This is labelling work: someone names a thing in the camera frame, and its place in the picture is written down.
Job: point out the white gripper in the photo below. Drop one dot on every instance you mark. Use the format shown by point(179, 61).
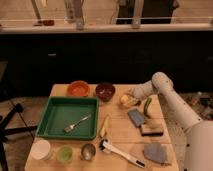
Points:
point(137, 93)

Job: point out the small yellow apple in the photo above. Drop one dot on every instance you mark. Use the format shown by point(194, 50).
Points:
point(124, 99)

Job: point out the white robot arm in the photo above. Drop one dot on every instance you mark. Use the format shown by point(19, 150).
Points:
point(199, 132)

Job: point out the dark brown bowl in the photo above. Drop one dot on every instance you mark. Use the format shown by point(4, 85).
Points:
point(105, 91)

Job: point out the orange red bowl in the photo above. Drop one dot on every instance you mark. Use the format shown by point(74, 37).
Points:
point(78, 88)

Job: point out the dark red food pile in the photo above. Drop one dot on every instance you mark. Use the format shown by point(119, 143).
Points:
point(137, 102)

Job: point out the blue sponge block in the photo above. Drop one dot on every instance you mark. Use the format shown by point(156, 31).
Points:
point(136, 117)

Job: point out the beige black scrub sponge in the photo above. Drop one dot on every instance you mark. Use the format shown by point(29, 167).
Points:
point(152, 129)

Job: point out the white dish brush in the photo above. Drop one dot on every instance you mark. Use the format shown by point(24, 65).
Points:
point(105, 145)

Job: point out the blue folded cloth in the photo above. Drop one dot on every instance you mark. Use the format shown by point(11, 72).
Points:
point(155, 152)

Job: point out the silver metal fork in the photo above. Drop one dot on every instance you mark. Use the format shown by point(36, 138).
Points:
point(71, 127)

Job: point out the small metal cup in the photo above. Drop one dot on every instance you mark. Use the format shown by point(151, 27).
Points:
point(88, 151)

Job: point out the green plastic tray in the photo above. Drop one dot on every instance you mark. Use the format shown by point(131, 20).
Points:
point(60, 112)

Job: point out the green plastic cup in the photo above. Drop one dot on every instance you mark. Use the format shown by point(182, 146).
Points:
point(64, 154)

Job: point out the white plastic cup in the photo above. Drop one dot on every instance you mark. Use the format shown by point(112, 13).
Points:
point(41, 150)

